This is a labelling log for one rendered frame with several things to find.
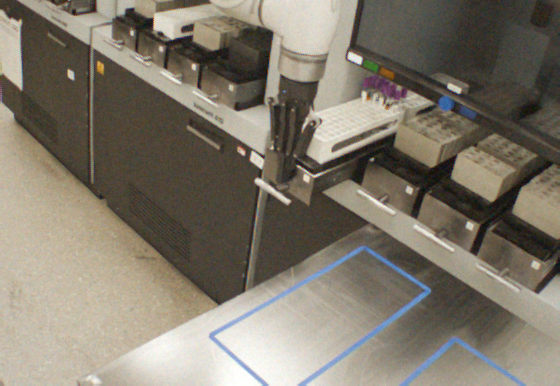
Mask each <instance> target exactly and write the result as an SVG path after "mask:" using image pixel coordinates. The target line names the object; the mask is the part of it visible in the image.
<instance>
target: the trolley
mask: <svg viewBox="0 0 560 386"><path fill-rule="evenodd" d="M77 386H560V343H559V342H557V341H555V339H554V340H553V339H552V338H551V337H550V336H548V335H546V334H544V333H543V332H542V331H541V330H538V329H537V328H535V327H534V326H532V325H530V324H529V323H528V322H526V321H524V320H523V319H521V318H520V317H519V316H516V315H515V314H514V313H512V312H510V311H508V310H507V309H506V308H505V307H503V306H502V307H501V305H499V304H498V303H496V301H492V300H491V299H490V298H489V297H487V296H485V295H483V294H482V293H480V291H478V290H475V289H474V288H473V287H471V286H470V285H469V284H466V283H464V281H462V280H461V279H459V278H457V277H455V276H454V275H452V274H451V273H450V272H447V271H445V269H443V268H442V267H440V266H438V264H435V263H433V262H432V261H431V260H429V259H428V258H426V257H425V256H424V257H423V255H421V254H419V253H418V252H416V251H415V250H414V249H413V248H409V247H408V246H407V245H406V244H404V243H403V242H401V241H399V240H398V239H397V238H394V237H393V236H391V235H389V234H388V233H387V232H386V231H384V230H383V229H381V228H379V227H378V226H376V225H374V224H373V223H370V224H368V225H366V226H364V227H362V229H358V230H356V231H354V232H353V233H351V234H349V235H347V236H345V237H344V238H343V239H341V240H339V241H337V242H335V243H334V244H332V245H330V246H328V247H326V248H325V249H324V250H322V251H320V252H318V253H315V254H313V255H311V256H309V257H307V258H306V259H304V260H303V261H301V262H299V263H298V264H296V265H294V266H292V267H290V268H288V269H287V270H283V271H282V272H280V273H279V274H277V275H275V276H273V277H271V278H270V279H268V280H266V281H264V282H263V283H260V284H258V285H256V286H254V287H252V288H251V289H249V290H247V291H246V292H244V293H243V294H239V295H237V296H235V297H233V298H232V299H231V300H229V301H227V302H224V303H222V304H220V305H218V306H217V307H216V308H214V309H212V310H208V311H206V313H204V314H202V315H200V316H198V317H195V318H194V319H192V320H190V321H189V322H187V323H184V324H182V325H180V326H179V327H177V328H176V329H172V330H171V331H169V332H167V333H166V334H163V335H161V336H159V337H158V338H156V339H153V340H152V341H150V342H148V343H146V344H144V345H142V346H140V347H138V349H137V348H136V349H134V350H132V351H131V352H129V353H126V354H124V355H123V356H121V357H118V358H117V359H115V360H113V361H111V362H109V363H107V364H106V365H103V366H101V367H100V368H98V369H95V370H94V371H92V372H90V373H88V374H86V375H85V376H81V377H79V379H77Z"/></svg>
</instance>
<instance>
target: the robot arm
mask: <svg viewBox="0 0 560 386"><path fill-rule="evenodd" d="M210 2H212V3H213V4H214V5H215V7H216V8H217V9H219V10H221V11H222V12H223V13H225V15H229V16H232V17H234V18H236V19H238V20H240V21H243V22H248V23H251V24H252V25H255V26H261V27H264V28H266V29H270V30H272V31H273V32H274V33H275V34H276V35H278V36H279V37H280V38H282V43H281V46H280V56H279V62H278V71H279V73H281V74H280V80H279V87H278V90H279V93H278V95H275V96H271V97H268V98H267V102H268V105H269V108H270V135H271V143H272V144H273V145H274V144H275V145H276V146H277V150H278V154H277V160H276V163H277V164H278V166H277V171H276V178H275V182H277V183H278V184H280V185H282V184H284V183H285V182H288V181H289V180H290V175H291V169H293V168H294V166H295V160H296V158H299V157H301V156H304V155H306V152H307V150H308V148H309V144H310V142H311V140H312V138H313V135H314V133H315V131H316V129H317V127H318V126H319V125H320V124H322V123H323V120H322V119H321V118H318V119H317V117H316V115H315V114H314V112H313V111H314V104H313V102H314V100H315V98H316V96H317V92H318V88H319V82H320V80H321V78H322V77H323V76H324V73H325V68H326V63H327V58H328V56H329V50H330V44H331V42H332V41H333V39H334V37H335V34H336V31H337V27H338V24H339V21H338V19H339V13H340V5H341V0H210ZM307 117H308V119H307ZM306 119H307V122H306ZM305 123H307V125H306V126H305V128H304V130H303V125H304V124H305ZM302 131H303V132H302ZM276 136H278V138H276Z"/></svg>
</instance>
